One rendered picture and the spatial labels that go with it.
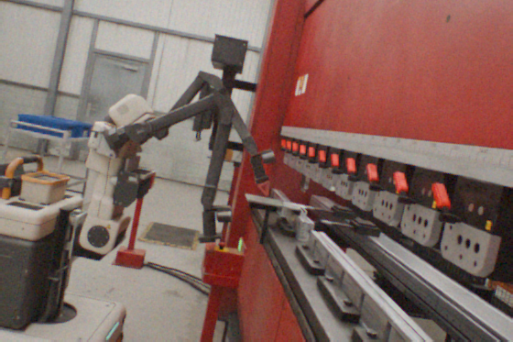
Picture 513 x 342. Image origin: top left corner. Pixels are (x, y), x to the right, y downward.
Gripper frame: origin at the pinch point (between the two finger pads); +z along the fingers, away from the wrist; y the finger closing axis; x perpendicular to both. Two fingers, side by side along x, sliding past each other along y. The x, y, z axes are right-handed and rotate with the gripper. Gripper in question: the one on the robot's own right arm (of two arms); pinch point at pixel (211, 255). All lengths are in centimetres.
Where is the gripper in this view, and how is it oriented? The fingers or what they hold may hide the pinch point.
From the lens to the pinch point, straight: 211.4
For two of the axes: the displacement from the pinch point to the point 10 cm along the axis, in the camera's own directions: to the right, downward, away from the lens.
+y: 9.9, -0.5, 1.2
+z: 0.4, 10.0, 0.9
